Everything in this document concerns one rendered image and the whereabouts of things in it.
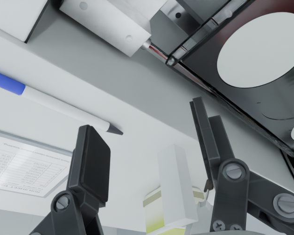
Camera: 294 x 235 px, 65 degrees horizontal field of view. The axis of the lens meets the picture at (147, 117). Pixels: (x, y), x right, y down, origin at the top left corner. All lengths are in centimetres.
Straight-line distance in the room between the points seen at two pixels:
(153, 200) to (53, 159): 17
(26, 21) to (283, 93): 31
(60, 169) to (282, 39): 30
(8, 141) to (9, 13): 14
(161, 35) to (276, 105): 19
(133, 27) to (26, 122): 14
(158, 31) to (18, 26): 20
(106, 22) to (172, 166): 16
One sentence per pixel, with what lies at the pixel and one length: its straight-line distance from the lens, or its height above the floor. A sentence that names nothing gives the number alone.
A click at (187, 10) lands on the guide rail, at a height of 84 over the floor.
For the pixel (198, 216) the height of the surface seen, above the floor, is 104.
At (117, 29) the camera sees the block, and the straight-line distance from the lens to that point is 24.
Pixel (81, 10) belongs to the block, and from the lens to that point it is 23.
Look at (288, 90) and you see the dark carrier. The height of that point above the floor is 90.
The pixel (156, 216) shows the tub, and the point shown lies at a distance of 38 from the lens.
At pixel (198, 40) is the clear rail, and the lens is 26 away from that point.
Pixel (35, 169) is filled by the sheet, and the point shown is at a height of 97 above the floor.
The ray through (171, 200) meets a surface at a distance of 26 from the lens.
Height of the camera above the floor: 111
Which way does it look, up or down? 39 degrees down
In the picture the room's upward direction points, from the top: 175 degrees clockwise
